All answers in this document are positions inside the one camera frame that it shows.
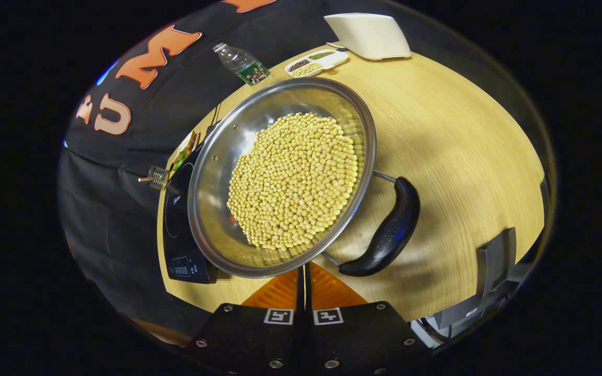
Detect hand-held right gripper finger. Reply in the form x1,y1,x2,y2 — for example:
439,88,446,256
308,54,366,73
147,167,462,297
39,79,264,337
304,262,428,376
191,265,305,376

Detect black induction cooktop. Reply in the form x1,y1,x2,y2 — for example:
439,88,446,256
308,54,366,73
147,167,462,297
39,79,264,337
163,123,218,284

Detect stainless steel pot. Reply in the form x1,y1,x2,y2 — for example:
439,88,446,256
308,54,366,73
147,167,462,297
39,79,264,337
187,77,421,278

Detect heap of soybeans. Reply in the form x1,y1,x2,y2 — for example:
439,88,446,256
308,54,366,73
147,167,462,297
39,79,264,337
226,112,359,250

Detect grey chair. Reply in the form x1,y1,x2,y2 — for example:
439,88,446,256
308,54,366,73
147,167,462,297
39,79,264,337
433,227,521,331

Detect small white plate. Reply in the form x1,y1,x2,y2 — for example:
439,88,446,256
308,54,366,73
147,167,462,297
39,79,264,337
170,131,201,175

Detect clear plastic water bottle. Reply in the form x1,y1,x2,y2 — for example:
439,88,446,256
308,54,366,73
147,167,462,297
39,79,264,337
212,42,270,86

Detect white divided dish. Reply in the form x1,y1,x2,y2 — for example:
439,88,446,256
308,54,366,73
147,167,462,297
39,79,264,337
284,49,350,78

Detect white toaster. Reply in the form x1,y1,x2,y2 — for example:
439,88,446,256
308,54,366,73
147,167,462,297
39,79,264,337
324,13,412,61

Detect wire mesh holder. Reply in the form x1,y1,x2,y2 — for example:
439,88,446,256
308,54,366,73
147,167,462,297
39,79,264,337
147,165,170,190

